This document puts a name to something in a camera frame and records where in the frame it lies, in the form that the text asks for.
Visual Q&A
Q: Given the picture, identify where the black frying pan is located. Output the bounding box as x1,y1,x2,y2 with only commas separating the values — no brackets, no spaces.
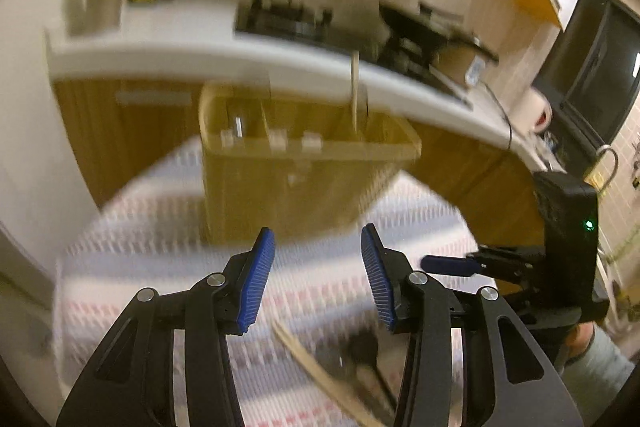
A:
378,0,501,64

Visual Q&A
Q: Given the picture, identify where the paper towel roll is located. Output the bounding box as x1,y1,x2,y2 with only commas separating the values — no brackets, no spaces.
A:
519,88,554,134

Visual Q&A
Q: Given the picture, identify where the white kitchen counter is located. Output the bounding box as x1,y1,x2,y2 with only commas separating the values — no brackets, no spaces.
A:
46,0,561,172

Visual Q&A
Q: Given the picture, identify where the wooden spatula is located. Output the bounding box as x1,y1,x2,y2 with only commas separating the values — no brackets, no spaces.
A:
349,51,363,134

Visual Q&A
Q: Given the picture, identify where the black ladle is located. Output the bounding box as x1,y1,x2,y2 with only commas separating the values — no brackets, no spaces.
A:
345,331,402,419

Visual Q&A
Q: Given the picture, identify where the wooden utensil organizer box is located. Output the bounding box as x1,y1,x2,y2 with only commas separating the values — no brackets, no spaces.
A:
198,82,422,249

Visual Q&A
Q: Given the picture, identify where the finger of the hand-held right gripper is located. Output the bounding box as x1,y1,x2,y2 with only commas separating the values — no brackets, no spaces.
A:
421,245,547,289

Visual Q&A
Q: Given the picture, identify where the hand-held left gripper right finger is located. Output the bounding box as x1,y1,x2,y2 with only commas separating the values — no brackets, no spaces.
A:
361,223,584,427

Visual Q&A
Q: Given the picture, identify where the cardboard box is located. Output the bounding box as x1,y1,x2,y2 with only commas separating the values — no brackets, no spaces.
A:
439,43,487,88

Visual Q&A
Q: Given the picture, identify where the wooden base cabinet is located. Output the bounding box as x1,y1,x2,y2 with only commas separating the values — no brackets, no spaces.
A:
52,78,547,248

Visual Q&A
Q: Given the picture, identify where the black cable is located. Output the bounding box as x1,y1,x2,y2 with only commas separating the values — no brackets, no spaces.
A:
479,79,517,150

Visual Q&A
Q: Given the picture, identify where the person's right forearm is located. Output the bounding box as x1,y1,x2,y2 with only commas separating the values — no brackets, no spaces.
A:
559,323,635,414

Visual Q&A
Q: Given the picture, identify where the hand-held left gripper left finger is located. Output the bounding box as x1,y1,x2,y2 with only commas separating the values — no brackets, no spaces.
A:
56,227,277,427

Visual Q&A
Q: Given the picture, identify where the black gas stove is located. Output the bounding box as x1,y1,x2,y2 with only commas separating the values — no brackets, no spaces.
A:
234,0,473,100

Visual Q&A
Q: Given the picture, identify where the striped woven cloth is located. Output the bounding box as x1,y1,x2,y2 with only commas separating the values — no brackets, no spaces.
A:
52,141,502,427

